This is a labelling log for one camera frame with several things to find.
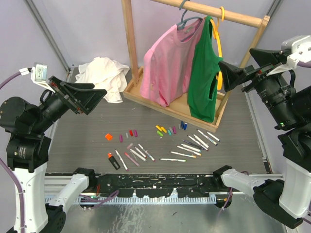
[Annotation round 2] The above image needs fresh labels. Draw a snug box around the pink cap marker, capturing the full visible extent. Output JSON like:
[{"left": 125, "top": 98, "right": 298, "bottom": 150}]
[{"left": 115, "top": 149, "right": 129, "bottom": 171}]

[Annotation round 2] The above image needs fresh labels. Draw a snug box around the orange highlighter cap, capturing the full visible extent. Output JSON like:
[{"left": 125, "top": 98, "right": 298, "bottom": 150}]
[{"left": 105, "top": 133, "right": 113, "bottom": 141}]

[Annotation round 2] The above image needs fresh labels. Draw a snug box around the teal cap marker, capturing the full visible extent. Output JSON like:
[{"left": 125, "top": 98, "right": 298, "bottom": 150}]
[{"left": 181, "top": 144, "right": 201, "bottom": 152}]

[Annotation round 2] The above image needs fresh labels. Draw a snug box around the green tank top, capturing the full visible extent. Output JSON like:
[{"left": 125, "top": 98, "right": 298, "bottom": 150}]
[{"left": 188, "top": 16, "right": 223, "bottom": 123}]

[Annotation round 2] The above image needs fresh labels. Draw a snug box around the pink clear pen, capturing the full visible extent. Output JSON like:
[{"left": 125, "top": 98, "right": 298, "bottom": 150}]
[{"left": 124, "top": 152, "right": 140, "bottom": 167}]

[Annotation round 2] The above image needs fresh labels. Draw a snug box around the light grey cap marker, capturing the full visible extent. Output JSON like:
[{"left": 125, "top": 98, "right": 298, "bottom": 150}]
[{"left": 130, "top": 149, "right": 146, "bottom": 162}]

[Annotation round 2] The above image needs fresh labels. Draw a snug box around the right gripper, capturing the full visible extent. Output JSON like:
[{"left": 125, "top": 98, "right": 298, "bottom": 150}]
[{"left": 217, "top": 46, "right": 297, "bottom": 125}]

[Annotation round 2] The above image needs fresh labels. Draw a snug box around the yellow cap marker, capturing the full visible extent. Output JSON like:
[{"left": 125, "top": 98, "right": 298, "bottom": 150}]
[{"left": 176, "top": 146, "right": 202, "bottom": 156}]

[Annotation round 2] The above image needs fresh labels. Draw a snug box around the white marker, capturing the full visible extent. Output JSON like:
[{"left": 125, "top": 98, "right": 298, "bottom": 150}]
[{"left": 207, "top": 132, "right": 220, "bottom": 142}]

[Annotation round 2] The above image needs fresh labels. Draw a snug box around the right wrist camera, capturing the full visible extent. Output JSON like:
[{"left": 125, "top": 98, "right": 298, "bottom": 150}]
[{"left": 267, "top": 35, "right": 311, "bottom": 76}]

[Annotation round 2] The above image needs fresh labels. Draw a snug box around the green cap marker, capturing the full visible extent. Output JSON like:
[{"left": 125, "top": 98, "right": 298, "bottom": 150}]
[{"left": 160, "top": 158, "right": 187, "bottom": 163}]

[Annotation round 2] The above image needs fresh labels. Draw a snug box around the blue cap marker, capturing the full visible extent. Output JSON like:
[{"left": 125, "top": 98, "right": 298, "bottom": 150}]
[{"left": 197, "top": 129, "right": 218, "bottom": 146}]

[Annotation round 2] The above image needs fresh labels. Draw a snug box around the yellow clothes hanger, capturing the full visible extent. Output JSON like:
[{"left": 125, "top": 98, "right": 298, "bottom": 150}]
[{"left": 210, "top": 18, "right": 223, "bottom": 91}]

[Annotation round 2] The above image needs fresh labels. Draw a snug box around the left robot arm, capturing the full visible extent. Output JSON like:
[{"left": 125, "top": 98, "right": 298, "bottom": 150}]
[{"left": 0, "top": 76, "right": 107, "bottom": 233}]

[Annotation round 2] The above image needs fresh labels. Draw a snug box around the magenta cap marker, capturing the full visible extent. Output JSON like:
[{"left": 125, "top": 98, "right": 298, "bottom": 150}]
[{"left": 138, "top": 143, "right": 156, "bottom": 162}]

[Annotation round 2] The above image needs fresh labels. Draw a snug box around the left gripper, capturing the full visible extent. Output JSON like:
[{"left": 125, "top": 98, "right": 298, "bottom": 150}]
[{"left": 33, "top": 74, "right": 107, "bottom": 132}]

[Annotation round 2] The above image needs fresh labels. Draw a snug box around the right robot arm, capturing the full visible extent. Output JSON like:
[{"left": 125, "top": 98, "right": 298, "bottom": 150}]
[{"left": 213, "top": 49, "right": 311, "bottom": 229}]

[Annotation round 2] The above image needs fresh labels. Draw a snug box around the red cap marker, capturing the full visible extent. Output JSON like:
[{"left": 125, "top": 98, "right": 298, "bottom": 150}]
[{"left": 135, "top": 147, "right": 147, "bottom": 158}]

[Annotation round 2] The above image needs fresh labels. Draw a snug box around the white crumpled cloth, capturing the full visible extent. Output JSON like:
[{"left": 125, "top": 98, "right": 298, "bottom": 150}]
[{"left": 75, "top": 57, "right": 130, "bottom": 103}]

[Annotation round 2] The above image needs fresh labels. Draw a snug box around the orange black highlighter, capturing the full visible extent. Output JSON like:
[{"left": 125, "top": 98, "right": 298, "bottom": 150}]
[{"left": 107, "top": 153, "right": 121, "bottom": 170}]

